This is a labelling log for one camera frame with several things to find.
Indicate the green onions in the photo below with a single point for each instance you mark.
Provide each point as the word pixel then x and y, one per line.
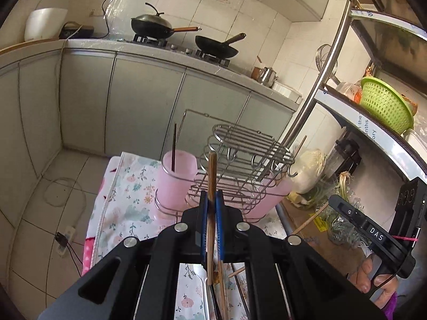
pixel 340 220

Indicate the plastic bag with food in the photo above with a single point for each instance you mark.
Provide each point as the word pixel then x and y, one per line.
pixel 348 91

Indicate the white dish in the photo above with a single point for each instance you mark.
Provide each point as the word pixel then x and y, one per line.
pixel 287 90

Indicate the white bucket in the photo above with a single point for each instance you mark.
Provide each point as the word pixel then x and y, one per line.
pixel 45 23

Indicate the black wok with lid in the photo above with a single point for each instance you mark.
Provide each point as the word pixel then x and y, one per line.
pixel 151 23

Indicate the green plastic basket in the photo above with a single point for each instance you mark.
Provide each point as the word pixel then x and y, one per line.
pixel 383 105

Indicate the metal shelf unit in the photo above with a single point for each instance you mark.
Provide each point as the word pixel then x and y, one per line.
pixel 340 30

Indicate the pink plastic utensil cup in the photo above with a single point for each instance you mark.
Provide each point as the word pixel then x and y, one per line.
pixel 176 180
pixel 278 190

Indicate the white power strip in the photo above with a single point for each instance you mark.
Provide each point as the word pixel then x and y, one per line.
pixel 65 240

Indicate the light wooden chopstick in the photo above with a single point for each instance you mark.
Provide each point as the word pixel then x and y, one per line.
pixel 211 180

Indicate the white plastic spoon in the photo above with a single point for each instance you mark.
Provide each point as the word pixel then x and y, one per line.
pixel 202 275

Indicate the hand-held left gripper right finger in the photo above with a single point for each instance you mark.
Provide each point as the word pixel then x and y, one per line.
pixel 220 223

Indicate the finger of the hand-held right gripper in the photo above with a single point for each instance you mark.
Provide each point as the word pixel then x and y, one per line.
pixel 358 215

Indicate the black electric appliance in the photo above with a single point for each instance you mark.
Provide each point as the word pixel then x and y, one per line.
pixel 76 32

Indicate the napa cabbage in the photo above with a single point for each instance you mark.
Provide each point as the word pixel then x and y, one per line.
pixel 310 173

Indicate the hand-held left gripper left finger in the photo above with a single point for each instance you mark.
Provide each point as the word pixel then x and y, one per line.
pixel 203 221

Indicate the gas stove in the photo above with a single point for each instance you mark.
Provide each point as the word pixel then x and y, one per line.
pixel 180 48

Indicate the steel kettle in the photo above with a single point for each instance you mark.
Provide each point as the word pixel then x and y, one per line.
pixel 268 76

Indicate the black frying pan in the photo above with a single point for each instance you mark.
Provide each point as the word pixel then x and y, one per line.
pixel 216 48

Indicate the dark brown chopstick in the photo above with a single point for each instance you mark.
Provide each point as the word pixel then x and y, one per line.
pixel 173 146

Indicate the pink towel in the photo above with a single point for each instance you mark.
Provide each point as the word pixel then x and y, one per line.
pixel 87 256

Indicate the person's right hand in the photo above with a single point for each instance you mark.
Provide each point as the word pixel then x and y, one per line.
pixel 365 273

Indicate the blender jar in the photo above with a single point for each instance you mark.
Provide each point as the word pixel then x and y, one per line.
pixel 345 156

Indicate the floral printed cloth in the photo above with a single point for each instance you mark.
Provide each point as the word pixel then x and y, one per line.
pixel 130 200

